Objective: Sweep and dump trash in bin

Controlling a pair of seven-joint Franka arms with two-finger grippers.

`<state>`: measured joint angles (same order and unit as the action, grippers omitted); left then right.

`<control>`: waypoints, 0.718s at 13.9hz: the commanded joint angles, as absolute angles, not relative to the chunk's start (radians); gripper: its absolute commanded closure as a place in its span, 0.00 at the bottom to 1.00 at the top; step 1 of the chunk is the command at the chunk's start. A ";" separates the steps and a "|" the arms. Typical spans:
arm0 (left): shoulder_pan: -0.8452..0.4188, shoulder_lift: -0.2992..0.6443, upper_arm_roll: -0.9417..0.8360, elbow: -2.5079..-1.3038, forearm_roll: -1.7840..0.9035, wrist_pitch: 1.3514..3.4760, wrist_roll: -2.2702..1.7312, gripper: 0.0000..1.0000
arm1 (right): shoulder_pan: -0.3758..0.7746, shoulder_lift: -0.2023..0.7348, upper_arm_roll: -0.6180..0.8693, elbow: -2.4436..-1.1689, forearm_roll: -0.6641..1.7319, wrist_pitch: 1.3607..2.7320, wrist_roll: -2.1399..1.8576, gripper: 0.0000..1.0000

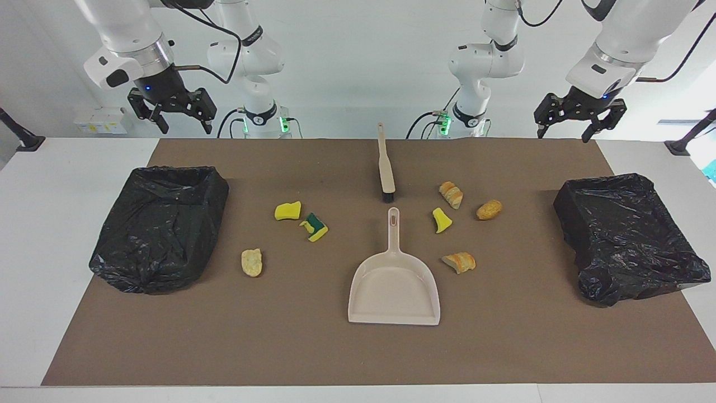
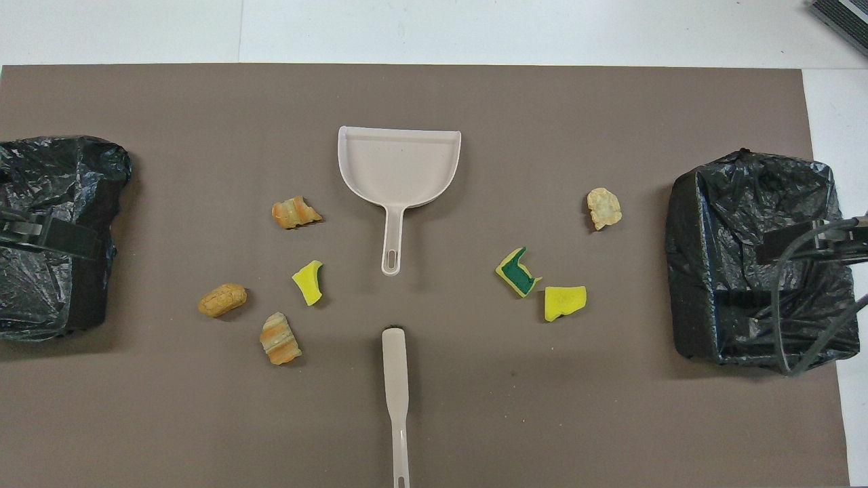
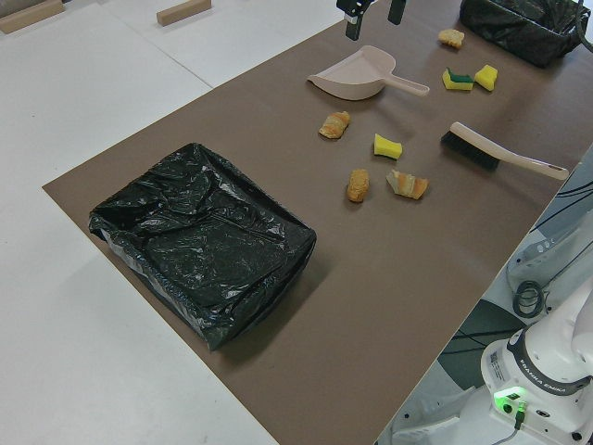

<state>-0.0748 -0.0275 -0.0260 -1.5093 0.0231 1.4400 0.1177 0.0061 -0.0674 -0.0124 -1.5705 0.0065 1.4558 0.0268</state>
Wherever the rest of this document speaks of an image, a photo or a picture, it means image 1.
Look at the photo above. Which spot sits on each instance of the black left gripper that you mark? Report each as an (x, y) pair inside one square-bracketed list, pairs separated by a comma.
[(584, 103)]

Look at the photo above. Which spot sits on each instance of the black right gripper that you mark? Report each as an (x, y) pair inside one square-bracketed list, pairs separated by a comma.
[(165, 84)]

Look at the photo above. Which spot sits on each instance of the round brown bread roll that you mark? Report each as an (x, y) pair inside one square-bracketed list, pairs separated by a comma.
[(489, 210)]

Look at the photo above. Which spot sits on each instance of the striped bread chunk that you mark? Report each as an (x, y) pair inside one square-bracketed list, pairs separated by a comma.
[(451, 195)]

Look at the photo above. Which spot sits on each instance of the small yellow sponge wedge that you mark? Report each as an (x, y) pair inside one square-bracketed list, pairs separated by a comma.
[(441, 220)]

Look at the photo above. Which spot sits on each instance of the striped croissant piece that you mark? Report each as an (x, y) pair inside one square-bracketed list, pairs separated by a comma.
[(460, 262)]

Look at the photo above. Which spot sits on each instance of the beige hand brush black bristles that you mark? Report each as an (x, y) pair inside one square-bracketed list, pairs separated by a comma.
[(386, 173)]

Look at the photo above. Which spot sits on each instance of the beige plastic dustpan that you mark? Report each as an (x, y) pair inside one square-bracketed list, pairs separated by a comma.
[(391, 291)]

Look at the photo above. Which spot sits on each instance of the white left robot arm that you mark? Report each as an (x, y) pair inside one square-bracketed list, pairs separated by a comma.
[(626, 33)]

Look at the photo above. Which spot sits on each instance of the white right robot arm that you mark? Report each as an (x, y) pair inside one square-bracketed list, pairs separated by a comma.
[(128, 28)]

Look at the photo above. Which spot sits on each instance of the bin with black trash bag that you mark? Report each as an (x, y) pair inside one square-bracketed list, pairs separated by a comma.
[(626, 235), (156, 235)]

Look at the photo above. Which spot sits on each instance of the teal object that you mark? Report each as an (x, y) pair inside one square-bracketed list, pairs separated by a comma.
[(711, 170)]

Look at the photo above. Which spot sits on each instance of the pale flat bread piece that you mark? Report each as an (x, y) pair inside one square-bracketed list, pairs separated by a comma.
[(251, 263)]

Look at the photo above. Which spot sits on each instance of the green and yellow sponge piece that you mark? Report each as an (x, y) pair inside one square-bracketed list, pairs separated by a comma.
[(317, 228)]

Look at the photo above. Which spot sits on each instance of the brown table mat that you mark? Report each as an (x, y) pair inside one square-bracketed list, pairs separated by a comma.
[(358, 347)]

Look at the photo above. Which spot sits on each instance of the white wall socket box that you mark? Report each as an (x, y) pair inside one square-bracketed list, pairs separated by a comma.
[(100, 120)]

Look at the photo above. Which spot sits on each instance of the black camera stand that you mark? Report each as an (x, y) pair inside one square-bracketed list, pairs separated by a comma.
[(25, 143), (679, 146)]

